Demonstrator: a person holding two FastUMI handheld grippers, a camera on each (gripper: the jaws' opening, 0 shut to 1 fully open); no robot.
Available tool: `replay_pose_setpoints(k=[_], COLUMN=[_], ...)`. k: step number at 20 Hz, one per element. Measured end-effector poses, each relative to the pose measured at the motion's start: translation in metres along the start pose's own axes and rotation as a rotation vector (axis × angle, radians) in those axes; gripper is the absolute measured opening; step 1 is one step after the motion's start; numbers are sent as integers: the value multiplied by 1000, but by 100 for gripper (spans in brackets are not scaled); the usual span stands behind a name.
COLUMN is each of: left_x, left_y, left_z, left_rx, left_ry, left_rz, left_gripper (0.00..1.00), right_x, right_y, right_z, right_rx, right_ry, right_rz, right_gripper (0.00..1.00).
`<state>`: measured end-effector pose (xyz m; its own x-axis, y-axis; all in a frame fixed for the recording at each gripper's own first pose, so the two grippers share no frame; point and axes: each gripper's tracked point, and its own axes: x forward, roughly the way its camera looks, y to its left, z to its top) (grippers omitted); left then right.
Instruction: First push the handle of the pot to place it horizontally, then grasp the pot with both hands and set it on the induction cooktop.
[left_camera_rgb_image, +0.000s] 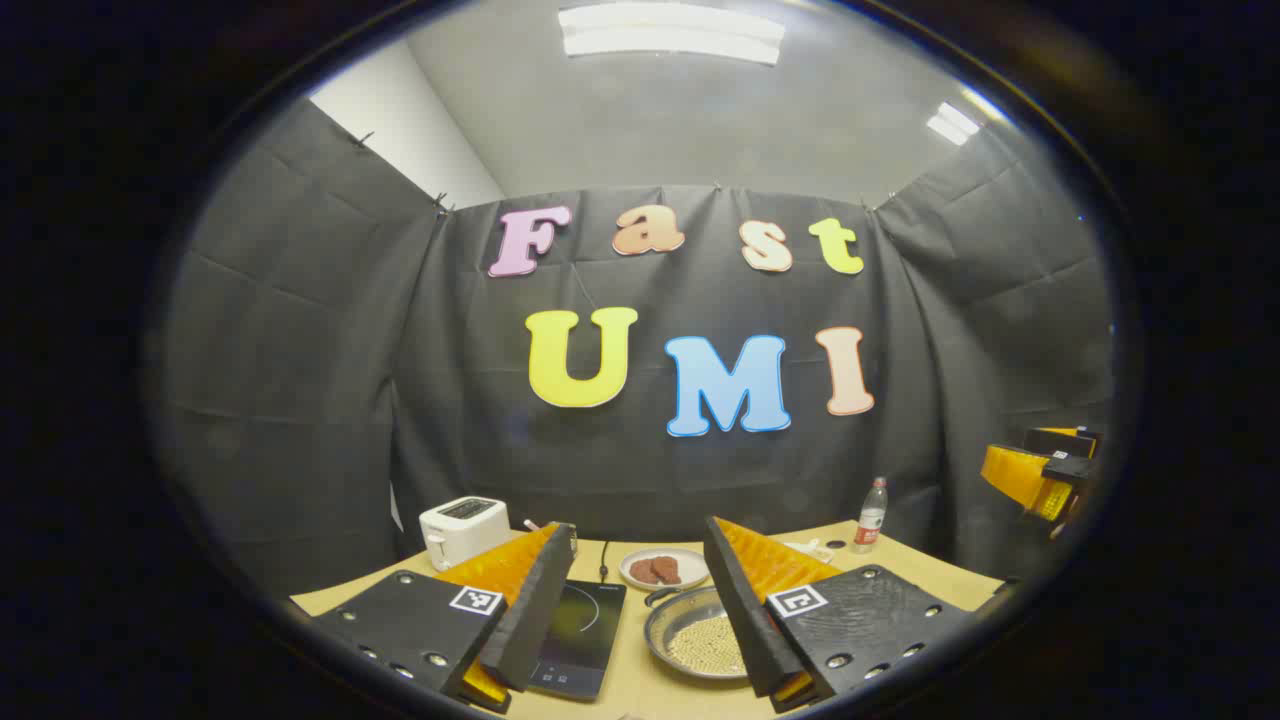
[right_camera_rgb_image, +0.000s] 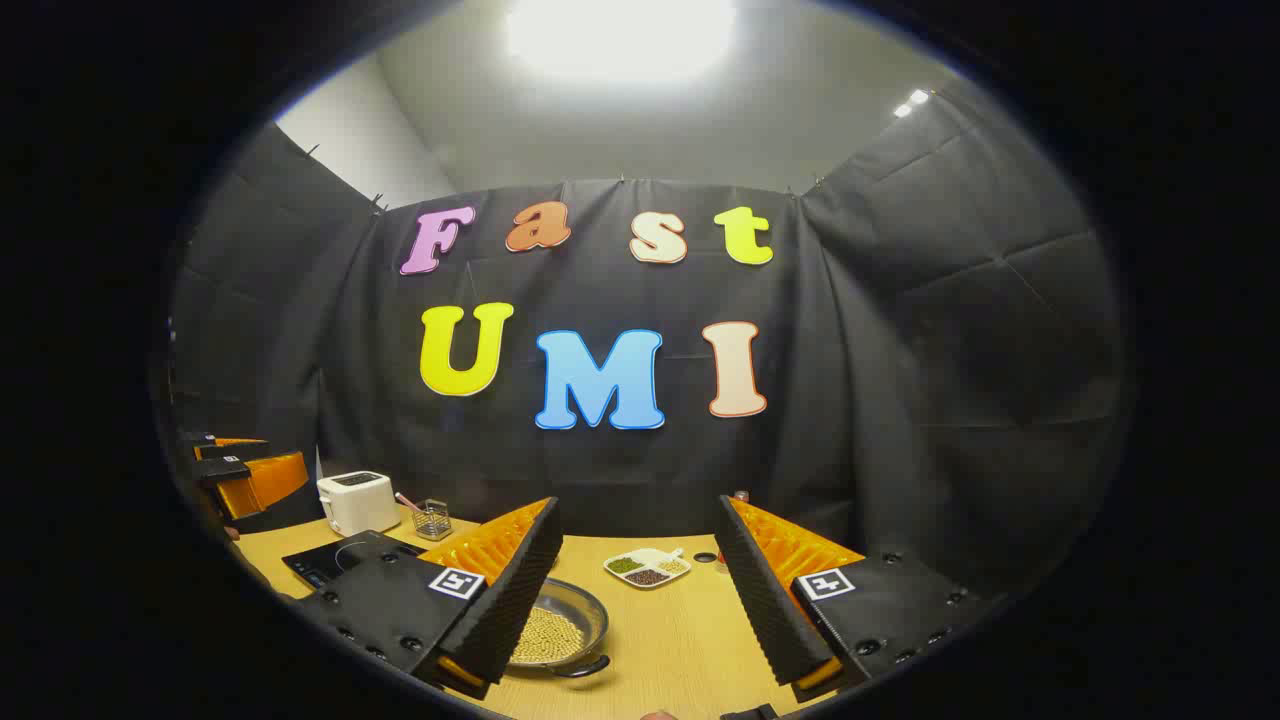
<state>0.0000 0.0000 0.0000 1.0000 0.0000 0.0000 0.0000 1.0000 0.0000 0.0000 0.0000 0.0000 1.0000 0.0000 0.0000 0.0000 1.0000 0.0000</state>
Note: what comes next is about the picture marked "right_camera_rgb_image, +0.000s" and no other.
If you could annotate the small ceiling lamp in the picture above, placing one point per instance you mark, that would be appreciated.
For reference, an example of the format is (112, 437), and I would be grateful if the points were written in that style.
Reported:
(912, 102)

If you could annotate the large ceiling light panel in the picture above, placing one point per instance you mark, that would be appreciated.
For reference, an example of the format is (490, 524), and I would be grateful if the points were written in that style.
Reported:
(620, 35)

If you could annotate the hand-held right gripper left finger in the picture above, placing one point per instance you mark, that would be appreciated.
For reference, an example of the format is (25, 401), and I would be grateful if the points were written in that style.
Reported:
(520, 590)

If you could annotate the clear water bottle red label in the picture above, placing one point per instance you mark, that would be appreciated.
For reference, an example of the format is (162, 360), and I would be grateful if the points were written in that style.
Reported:
(740, 495)

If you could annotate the black backdrop cloth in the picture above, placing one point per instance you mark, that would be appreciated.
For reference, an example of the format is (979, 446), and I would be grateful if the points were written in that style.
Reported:
(900, 350)

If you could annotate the pile of dark beans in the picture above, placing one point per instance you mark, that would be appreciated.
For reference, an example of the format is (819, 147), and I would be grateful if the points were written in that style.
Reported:
(647, 578)

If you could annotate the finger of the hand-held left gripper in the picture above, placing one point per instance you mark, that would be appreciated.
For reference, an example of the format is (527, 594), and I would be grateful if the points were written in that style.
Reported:
(275, 480)
(240, 443)

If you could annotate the large pile of soybeans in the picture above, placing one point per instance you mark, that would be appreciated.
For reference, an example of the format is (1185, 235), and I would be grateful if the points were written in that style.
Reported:
(548, 637)

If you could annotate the black induction cooktop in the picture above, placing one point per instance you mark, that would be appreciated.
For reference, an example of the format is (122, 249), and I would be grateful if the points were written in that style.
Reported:
(340, 560)

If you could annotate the pile of green mung beans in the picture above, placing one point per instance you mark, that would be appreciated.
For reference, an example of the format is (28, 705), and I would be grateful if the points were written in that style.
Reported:
(625, 565)

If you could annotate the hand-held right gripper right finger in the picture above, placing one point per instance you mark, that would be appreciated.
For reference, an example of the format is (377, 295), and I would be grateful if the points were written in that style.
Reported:
(765, 600)

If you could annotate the white divided plate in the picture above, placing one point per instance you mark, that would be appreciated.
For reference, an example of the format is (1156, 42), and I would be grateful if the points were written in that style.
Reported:
(650, 552)

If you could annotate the white toaster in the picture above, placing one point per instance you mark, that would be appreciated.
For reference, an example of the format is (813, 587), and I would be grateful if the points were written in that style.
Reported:
(358, 505)

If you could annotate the small heap of soybeans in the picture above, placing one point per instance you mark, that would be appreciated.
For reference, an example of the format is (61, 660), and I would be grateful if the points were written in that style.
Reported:
(672, 566)

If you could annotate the pink stick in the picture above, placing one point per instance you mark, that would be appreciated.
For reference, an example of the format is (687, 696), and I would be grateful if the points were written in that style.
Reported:
(407, 500)

